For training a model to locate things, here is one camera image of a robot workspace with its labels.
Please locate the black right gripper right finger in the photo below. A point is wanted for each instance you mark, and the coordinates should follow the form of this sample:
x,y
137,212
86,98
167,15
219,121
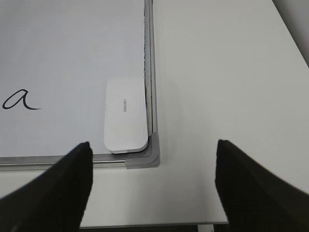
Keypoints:
x,y
253,198

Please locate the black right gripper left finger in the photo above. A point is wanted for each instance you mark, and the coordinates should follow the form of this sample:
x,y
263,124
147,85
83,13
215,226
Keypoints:
x,y
55,201

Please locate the white whiteboard eraser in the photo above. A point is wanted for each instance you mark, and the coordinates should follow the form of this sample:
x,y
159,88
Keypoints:
x,y
125,122

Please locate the white whiteboard with grey frame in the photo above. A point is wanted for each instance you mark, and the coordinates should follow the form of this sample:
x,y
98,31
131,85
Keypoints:
x,y
59,61

